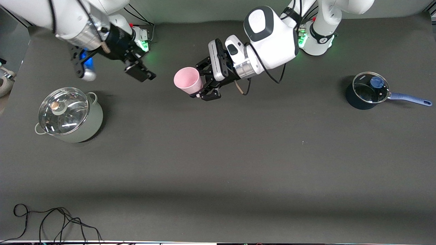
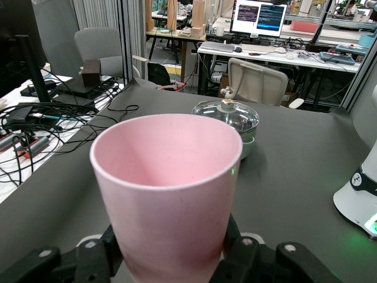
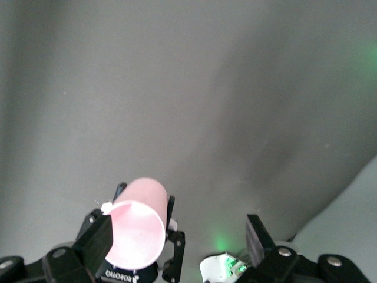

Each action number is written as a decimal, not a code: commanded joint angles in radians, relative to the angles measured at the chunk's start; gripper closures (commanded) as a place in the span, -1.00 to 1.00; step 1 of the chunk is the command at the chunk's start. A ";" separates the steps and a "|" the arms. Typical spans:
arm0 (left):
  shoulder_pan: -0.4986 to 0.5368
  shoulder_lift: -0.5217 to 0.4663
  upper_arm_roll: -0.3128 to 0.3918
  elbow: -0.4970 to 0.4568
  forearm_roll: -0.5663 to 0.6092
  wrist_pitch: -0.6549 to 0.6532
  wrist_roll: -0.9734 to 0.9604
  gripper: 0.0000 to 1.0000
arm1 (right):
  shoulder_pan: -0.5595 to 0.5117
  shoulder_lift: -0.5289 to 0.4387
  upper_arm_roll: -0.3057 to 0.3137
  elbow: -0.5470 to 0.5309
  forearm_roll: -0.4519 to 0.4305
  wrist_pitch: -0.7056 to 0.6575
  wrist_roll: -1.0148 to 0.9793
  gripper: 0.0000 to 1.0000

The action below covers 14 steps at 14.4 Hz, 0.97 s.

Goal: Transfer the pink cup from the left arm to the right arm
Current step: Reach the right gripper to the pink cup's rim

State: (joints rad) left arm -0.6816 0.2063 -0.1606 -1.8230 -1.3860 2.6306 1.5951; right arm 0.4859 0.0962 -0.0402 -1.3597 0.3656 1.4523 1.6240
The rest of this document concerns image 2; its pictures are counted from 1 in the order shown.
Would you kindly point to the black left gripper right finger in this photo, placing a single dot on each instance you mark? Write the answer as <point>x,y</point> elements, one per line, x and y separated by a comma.
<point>259,265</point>

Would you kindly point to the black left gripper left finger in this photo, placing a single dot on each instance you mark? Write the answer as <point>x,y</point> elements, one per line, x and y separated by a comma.
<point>73,268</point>

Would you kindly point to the pink plastic cup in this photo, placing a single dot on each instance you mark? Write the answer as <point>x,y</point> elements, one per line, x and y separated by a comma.
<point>168,206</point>

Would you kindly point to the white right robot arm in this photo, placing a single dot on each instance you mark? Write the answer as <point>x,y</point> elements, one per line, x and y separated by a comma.
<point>350,200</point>

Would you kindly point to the white paper cup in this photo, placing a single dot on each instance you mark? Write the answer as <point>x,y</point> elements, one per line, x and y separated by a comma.
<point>45,70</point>

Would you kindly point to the dark grey table mat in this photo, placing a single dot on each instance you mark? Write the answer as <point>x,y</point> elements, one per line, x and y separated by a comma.
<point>294,162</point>

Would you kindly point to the pale green cooking pot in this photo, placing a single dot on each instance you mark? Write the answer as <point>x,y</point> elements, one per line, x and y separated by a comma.
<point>248,150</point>

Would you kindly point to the grey orange tool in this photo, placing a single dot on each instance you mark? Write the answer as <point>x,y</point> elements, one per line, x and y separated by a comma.
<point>7,141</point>
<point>35,146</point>

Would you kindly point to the glass lid with copper knob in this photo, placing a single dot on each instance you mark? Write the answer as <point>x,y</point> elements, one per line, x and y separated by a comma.
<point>235,118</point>

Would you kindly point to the black power adapter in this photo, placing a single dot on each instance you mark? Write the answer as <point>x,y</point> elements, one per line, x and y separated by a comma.
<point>19,115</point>

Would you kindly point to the cardboard box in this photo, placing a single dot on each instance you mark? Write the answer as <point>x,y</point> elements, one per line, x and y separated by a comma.
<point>289,98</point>

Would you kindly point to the black flat device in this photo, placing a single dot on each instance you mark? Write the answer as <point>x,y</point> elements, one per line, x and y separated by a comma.
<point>76,90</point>

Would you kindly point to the white office chair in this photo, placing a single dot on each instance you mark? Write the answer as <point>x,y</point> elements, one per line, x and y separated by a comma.
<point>259,82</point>

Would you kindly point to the brown wooden box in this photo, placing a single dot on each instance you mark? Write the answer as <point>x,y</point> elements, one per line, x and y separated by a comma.
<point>91,73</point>

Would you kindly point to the red basket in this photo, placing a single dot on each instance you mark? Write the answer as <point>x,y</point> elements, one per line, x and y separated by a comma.
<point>175,86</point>

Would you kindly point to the white desk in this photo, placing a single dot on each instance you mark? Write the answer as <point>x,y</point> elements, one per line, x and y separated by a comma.
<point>265,57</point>

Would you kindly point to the black bag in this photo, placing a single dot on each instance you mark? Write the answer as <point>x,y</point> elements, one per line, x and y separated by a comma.
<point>159,73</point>

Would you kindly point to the black computer mouse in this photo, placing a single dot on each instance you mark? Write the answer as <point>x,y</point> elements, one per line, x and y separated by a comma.
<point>238,49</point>

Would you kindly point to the white keyboard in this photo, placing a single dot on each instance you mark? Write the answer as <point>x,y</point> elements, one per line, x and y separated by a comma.
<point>259,48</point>

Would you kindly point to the blue electronic device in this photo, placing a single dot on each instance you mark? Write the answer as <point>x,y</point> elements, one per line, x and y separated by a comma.
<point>338,58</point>

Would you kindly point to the silver closed laptop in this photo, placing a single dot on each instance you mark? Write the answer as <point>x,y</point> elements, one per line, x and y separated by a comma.
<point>216,47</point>

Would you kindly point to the grey office chair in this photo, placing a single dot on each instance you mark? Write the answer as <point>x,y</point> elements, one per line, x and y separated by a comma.
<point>97,47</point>

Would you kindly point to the white mug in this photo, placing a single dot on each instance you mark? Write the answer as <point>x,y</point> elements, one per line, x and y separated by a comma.
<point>218,31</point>

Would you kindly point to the pink box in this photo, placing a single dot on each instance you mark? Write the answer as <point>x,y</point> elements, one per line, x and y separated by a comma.
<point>303,26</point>

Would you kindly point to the lit computer monitor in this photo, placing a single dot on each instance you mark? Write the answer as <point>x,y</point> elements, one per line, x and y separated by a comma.
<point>259,17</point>

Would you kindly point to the teal box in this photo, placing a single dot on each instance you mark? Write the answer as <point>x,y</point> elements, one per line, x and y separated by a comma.
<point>368,41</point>

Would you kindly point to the wooden table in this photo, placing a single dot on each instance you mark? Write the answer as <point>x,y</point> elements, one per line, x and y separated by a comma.
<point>165,34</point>

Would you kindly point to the black monitor with stand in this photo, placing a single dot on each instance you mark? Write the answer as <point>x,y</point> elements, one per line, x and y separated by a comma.
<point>17,17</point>

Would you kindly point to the tall wooden block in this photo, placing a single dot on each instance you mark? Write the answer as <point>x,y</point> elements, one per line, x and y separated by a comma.
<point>198,14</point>

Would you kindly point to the metal frame post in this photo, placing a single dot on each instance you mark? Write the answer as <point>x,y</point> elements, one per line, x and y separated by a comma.
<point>357,73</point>
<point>125,44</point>

